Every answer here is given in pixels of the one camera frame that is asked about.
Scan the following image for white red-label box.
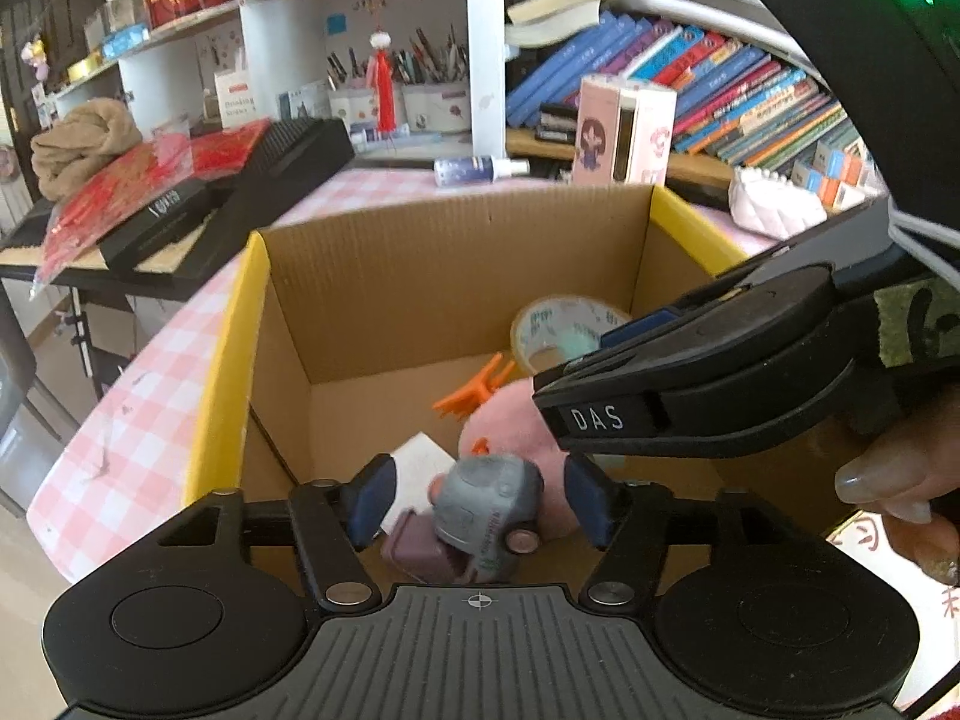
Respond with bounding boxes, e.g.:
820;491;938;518
214;67;256;128

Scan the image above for yellow tape roll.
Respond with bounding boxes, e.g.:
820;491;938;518
510;294;635;376

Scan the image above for white charger plug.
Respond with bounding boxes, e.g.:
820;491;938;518
379;431;458;533

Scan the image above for white rolled paper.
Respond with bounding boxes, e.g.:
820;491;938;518
607;0;811;61

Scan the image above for orange white small boxes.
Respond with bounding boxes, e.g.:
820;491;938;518
791;142;886;211

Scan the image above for grey chair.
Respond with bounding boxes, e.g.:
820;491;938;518
0;349;68;518

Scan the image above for dark wooden door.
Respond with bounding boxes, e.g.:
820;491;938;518
0;0;106;158

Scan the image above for flat red box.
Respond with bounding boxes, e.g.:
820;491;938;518
191;118;271;173

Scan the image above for white cable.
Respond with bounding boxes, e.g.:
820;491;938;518
889;206;960;275

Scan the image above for stack of black notebooks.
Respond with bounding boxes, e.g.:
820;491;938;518
536;101;578;143

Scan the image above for small clear spray bottle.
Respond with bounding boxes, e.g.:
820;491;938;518
433;155;530;186

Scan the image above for yellow-rimmed cardboard box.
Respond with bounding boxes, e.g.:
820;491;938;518
184;184;751;586

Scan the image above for red decorations plastic bag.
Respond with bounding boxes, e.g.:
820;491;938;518
34;139;196;293

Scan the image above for white pen holder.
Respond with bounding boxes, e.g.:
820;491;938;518
326;45;380;121
401;26;472;132

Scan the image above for black electronic keyboard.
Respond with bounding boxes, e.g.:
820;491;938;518
0;116;357;305

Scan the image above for person's right hand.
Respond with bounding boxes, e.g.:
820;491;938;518
834;416;960;586

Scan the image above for thick open book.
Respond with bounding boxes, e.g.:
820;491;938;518
506;0;616;46

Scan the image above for black keyboard stand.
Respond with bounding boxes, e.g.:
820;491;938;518
0;277;173;406

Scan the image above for small mauve box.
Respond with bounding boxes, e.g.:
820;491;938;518
381;508;481;586

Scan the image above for grey toy car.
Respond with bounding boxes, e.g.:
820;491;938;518
427;456;545;582

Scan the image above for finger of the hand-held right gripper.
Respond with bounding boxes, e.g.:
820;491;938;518
532;289;857;460
598;261;837;362

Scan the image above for pink cartoon dispenser box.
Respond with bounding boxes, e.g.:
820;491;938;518
574;75;676;187

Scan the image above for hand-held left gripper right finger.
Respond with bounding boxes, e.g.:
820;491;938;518
562;456;833;608

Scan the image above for red tassel ornament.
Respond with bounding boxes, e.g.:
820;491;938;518
367;30;398;134

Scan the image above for blue tissue pack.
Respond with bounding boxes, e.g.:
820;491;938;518
101;26;147;61

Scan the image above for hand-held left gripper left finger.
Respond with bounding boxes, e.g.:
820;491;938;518
150;454;398;612

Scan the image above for black flat box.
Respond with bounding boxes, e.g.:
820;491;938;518
100;180;230;271

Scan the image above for wooden bookshelf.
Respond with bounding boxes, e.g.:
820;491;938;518
502;0;758;188

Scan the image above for white quilted purse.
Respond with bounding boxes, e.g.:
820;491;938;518
729;166;830;232

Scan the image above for pink plush pig toy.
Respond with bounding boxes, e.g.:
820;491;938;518
457;379;601;541

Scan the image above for white shelf unit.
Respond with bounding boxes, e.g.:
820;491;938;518
52;0;511;158

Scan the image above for row of colourful books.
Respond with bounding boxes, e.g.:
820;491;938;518
506;7;848;166

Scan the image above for brown crumpled cloth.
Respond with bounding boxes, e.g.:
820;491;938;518
30;100;143;202

